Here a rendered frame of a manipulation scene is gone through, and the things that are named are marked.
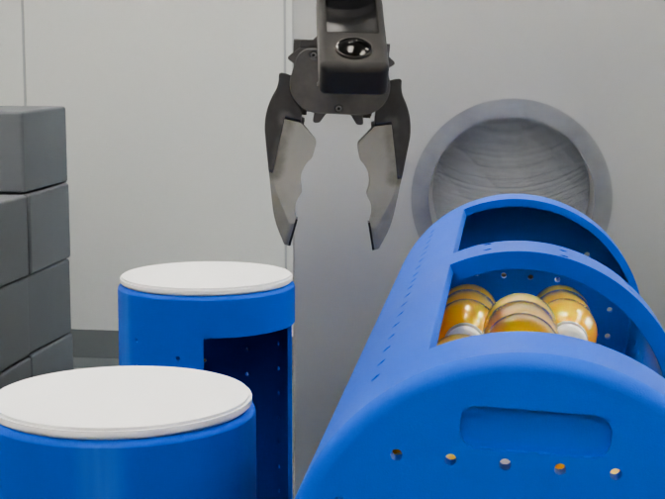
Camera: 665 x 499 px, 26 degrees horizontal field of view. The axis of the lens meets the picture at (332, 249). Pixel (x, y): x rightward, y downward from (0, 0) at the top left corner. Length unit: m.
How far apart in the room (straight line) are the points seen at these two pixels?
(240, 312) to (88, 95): 4.17
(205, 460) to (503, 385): 0.68
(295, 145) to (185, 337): 1.19
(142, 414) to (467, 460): 0.69
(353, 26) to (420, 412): 0.30
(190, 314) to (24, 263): 2.47
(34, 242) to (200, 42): 1.73
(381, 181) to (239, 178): 5.12
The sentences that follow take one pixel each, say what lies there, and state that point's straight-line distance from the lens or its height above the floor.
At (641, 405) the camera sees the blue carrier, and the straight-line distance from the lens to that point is 0.83.
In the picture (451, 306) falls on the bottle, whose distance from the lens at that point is 1.51.
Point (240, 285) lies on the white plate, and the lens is 2.22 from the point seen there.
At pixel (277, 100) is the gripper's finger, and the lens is 1.04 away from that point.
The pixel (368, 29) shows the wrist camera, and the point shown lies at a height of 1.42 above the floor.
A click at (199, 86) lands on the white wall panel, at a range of 6.18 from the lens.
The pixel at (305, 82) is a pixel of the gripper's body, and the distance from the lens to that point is 1.04.
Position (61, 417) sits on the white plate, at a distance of 1.47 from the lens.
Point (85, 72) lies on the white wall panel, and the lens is 6.33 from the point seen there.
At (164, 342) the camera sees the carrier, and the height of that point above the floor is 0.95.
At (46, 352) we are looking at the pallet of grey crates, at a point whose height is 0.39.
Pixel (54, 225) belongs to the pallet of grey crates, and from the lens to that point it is 4.91.
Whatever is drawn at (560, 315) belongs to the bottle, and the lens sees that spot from 1.53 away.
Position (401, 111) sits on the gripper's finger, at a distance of 1.04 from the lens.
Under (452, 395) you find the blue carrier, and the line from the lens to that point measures 0.82.
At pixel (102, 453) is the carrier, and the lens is 1.43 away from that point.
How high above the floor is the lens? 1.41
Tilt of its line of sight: 8 degrees down
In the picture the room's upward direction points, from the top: straight up
